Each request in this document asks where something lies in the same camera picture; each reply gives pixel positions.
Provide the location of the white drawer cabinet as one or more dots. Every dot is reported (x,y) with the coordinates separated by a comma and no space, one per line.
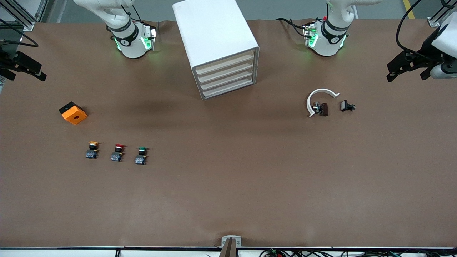
(214,28)

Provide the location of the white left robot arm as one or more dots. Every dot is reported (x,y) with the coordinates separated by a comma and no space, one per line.
(330,46)

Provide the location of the red push button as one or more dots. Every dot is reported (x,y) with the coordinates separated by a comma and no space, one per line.
(116,156)

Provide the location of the yellow push button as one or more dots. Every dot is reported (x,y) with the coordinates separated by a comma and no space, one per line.
(92,153)

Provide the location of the white curved plastic piece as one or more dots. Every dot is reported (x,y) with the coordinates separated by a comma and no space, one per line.
(323,90)

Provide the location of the small black switch component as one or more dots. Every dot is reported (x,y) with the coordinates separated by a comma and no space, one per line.
(344,105)

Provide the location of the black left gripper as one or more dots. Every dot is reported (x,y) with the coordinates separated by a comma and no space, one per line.
(425,51)

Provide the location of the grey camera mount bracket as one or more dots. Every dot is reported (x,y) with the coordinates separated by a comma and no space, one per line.
(225,241)

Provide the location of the brown component with metal terminals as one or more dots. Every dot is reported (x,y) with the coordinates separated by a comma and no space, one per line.
(324,109)

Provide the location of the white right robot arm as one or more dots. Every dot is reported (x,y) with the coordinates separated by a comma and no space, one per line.
(132,46)

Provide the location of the green push button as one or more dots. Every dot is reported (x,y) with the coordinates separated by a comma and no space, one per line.
(140,160)

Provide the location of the aluminium frame profile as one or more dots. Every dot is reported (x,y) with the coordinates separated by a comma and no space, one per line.
(433,21)
(22,18)

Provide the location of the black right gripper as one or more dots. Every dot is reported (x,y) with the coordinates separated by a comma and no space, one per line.
(8,60)

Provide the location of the orange box with black base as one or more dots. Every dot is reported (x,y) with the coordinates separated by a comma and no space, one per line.
(75,116)

